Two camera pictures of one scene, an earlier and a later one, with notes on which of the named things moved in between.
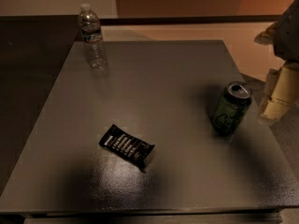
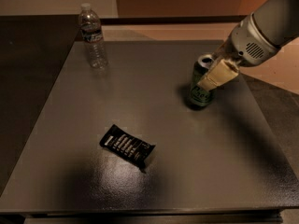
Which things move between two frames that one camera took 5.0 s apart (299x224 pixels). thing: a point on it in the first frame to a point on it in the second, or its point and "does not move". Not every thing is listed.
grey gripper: [290, 36] to [248, 41]
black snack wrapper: [126, 145] does not move
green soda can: [232, 107] to [199, 95]
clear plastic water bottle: [90, 26] does not move
